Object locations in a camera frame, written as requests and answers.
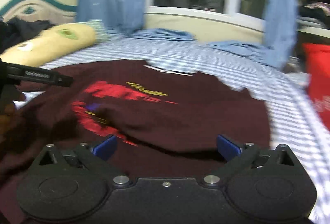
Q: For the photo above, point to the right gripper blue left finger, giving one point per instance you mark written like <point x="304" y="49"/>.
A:
<point x="94" y="157"/>

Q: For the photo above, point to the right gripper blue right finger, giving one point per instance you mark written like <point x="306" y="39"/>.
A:
<point x="237" y="156"/>

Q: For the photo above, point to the maroon vintage print sweater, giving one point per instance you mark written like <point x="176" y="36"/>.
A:
<point x="166" y="124"/>

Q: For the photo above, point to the dark navy clothes pile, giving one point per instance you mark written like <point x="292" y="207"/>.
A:
<point x="17" y="30"/>

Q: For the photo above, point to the dark folded clothes on shelf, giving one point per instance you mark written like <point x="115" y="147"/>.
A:
<point x="316" y="10"/>

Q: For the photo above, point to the yellow avocado print pillow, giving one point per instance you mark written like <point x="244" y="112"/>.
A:
<point x="51" y="44"/>

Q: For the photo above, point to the blue white checkered bedsheet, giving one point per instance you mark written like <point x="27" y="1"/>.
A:
<point x="290" y="112"/>

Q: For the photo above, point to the teal cream headboard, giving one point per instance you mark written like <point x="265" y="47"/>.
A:
<point x="33" y="10"/>

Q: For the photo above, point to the red fabric tote bag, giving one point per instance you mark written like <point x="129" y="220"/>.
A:
<point x="318" y="67"/>

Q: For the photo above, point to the right blue star curtain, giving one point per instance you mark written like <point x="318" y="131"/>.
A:
<point x="280" y="31"/>

